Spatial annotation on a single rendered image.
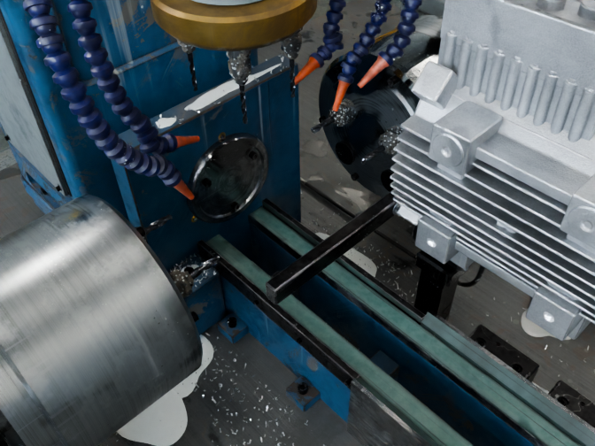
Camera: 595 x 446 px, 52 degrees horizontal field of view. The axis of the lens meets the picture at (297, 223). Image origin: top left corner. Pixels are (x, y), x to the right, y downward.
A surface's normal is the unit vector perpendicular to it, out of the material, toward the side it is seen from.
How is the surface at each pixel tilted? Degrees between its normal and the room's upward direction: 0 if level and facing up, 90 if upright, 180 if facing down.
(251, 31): 90
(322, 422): 0
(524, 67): 90
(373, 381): 0
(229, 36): 90
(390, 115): 90
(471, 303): 0
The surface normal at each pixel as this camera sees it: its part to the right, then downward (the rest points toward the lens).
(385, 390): -0.02, -0.70
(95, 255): 0.18, -0.52
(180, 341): 0.67, 0.34
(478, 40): -0.72, 0.50
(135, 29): 0.69, 0.51
